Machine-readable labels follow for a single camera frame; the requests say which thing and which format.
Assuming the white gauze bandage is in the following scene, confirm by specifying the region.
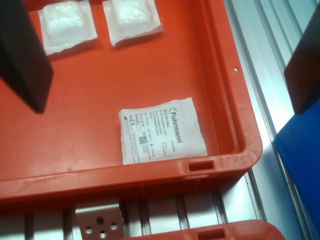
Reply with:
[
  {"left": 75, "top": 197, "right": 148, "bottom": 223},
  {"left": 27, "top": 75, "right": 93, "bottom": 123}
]
[
  {"left": 37, "top": 0, "right": 98, "bottom": 61},
  {"left": 102, "top": 0, "right": 165, "bottom": 48}
]

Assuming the metal angle bracket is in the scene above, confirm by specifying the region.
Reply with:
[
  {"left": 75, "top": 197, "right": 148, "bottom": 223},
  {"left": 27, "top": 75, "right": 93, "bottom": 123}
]
[{"left": 74, "top": 202, "right": 125, "bottom": 240}]

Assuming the red plastic box with bandages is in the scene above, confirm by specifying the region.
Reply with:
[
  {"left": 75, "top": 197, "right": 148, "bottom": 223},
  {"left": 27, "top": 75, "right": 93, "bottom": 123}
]
[{"left": 0, "top": 0, "right": 265, "bottom": 216}]

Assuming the white printed Fuhrmann packet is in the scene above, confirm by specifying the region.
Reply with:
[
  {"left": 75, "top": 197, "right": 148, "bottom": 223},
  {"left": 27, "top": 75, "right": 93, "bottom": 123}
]
[{"left": 118, "top": 96, "right": 208, "bottom": 166}]

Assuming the red box with medical supplies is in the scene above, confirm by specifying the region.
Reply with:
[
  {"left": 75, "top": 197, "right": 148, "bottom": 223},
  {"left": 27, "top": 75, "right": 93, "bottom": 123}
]
[{"left": 119, "top": 219, "right": 286, "bottom": 240}]

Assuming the blue plastic box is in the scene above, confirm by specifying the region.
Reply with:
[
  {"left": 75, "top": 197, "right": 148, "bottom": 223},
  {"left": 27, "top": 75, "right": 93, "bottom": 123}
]
[{"left": 273, "top": 99, "right": 320, "bottom": 240}]

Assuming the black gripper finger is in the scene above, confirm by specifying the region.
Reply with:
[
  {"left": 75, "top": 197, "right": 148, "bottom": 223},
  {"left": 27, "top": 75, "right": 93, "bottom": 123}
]
[
  {"left": 0, "top": 0, "right": 55, "bottom": 115},
  {"left": 283, "top": 0, "right": 320, "bottom": 116}
]

